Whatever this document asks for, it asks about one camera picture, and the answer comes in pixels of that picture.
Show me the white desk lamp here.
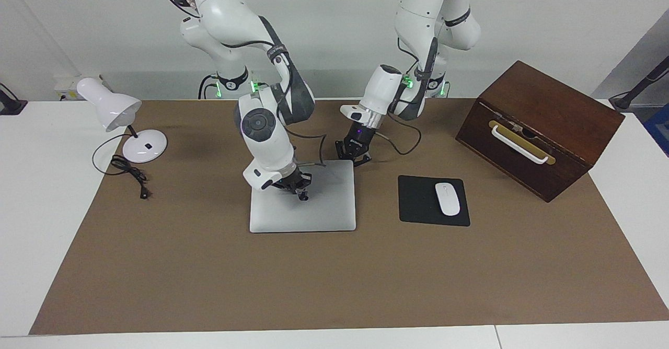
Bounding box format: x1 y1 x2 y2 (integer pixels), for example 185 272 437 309
77 77 168 164

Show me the dark wooden box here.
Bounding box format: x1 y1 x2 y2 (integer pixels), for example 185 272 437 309
455 60 626 203

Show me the black tripod leg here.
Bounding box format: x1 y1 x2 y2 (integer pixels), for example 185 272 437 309
609 56 669 112

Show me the brown table mat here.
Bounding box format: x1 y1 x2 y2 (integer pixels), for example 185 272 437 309
29 98 669 335

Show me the black clamp stand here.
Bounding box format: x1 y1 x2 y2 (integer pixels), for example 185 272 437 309
0 84 28 115

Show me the black mouse pad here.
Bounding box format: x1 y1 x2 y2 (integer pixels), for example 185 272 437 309
398 175 471 227

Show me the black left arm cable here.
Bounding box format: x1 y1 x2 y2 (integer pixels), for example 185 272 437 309
375 36 422 156

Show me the blue crate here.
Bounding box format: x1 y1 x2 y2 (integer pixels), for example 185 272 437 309
643 103 669 157

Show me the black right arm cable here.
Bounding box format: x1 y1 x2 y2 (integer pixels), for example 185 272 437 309
166 0 329 168

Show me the white computer mouse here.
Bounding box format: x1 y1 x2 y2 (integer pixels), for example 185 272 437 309
435 182 461 217

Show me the black lamp power cable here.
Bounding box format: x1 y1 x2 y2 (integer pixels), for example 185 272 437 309
92 133 151 200

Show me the grey aluminium laptop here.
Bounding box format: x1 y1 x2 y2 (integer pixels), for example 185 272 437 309
249 159 357 234

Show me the white box handle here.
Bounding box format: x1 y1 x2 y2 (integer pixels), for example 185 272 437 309
491 124 550 165

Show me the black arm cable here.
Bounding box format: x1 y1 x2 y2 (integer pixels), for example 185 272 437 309
375 36 422 156
166 0 329 168

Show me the black right base cable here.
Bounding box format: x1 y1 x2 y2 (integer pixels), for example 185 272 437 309
198 74 218 100

